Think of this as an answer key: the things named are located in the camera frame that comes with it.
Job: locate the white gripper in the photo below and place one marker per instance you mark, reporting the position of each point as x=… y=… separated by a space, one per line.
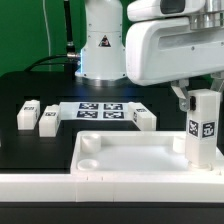
x=166 y=50

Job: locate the white desk top tray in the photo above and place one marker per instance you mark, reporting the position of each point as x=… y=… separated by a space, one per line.
x=130 y=151

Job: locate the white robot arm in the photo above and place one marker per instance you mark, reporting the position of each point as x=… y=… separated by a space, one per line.
x=103 y=57

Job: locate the white fiducial marker plate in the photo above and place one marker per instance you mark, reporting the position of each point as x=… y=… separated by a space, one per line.
x=96 y=111

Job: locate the white L-shaped obstacle fence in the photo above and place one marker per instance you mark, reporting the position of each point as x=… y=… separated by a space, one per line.
x=111 y=188

